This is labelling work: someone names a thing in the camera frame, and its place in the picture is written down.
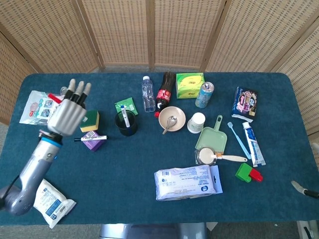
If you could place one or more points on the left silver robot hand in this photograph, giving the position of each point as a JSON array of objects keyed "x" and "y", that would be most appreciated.
[{"x": 67, "y": 117}]

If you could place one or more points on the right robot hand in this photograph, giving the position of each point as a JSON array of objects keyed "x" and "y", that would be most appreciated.
[{"x": 305, "y": 191}]

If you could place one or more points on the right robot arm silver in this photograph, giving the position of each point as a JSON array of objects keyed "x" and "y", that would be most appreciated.
[{"x": 315, "y": 147}]

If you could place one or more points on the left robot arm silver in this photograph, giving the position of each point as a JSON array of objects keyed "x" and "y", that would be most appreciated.
[{"x": 32, "y": 169}]

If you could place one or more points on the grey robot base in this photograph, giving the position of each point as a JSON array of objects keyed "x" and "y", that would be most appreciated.
[{"x": 154, "y": 231}]

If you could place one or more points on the black capped white marker pen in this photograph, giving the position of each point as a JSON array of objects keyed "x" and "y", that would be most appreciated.
[{"x": 97, "y": 137}]

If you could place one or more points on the black cup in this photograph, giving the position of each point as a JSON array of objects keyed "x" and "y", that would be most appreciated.
[{"x": 122, "y": 129}]

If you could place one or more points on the blue white marker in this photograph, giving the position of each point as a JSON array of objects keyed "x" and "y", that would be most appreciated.
[{"x": 123, "y": 112}]

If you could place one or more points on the yellow and green sponge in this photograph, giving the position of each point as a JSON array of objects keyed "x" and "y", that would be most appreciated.
[{"x": 91, "y": 122}]

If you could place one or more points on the small clear plastic hook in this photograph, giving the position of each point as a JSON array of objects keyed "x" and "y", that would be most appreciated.
[{"x": 63, "y": 89}]

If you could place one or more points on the light blue plastic package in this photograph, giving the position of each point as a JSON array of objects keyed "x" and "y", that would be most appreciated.
[{"x": 32, "y": 107}]

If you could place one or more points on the purple box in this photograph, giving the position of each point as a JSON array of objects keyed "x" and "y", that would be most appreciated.
[{"x": 93, "y": 146}]

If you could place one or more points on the red block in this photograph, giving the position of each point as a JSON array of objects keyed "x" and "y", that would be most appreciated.
[{"x": 256, "y": 175}]

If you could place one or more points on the green flat packet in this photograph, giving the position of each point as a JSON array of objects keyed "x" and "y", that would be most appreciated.
[{"x": 129, "y": 104}]

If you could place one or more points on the green block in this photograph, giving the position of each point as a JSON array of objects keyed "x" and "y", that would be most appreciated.
[{"x": 243, "y": 171}]

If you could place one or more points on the white and blue toothpaste tube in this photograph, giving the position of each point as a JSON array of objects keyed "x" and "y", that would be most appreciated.
[{"x": 254, "y": 147}]

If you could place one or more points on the light blue toothbrush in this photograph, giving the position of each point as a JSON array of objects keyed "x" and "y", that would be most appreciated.
[{"x": 239, "y": 140}]

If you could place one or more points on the clear plastic water bottle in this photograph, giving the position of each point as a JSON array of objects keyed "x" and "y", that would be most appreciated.
[{"x": 148, "y": 97}]

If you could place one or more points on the small white wipes packet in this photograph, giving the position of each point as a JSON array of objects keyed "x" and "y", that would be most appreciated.
[{"x": 52, "y": 201}]

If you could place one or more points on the cola bottle with red cap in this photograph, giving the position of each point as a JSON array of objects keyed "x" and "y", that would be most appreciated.
[{"x": 164, "y": 94}]

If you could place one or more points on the wicker folding screen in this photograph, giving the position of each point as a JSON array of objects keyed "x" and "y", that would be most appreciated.
[{"x": 124, "y": 32}]

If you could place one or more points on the metal spoon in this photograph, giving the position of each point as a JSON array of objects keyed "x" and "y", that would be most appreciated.
[{"x": 172, "y": 120}]

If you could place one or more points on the light green dustpan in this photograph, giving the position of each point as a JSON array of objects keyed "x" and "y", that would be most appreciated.
[{"x": 211, "y": 139}]

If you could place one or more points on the dark blue sanitary pad pack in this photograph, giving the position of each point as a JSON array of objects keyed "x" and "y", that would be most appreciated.
[{"x": 244, "y": 102}]

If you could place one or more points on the beige bowl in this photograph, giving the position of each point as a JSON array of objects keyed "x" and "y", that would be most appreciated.
[{"x": 178, "y": 122}]

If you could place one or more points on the steel scouring pad in bag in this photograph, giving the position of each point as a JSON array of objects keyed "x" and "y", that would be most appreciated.
[{"x": 197, "y": 160}]

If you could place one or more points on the large white wet wipes pack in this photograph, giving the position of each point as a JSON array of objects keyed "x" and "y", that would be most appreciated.
[{"x": 184, "y": 184}]

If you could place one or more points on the green tissue pack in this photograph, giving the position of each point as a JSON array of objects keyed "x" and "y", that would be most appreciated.
[{"x": 189, "y": 85}]

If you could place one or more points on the light blue drink can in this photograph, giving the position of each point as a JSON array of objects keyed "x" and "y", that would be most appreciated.
[{"x": 203, "y": 98}]

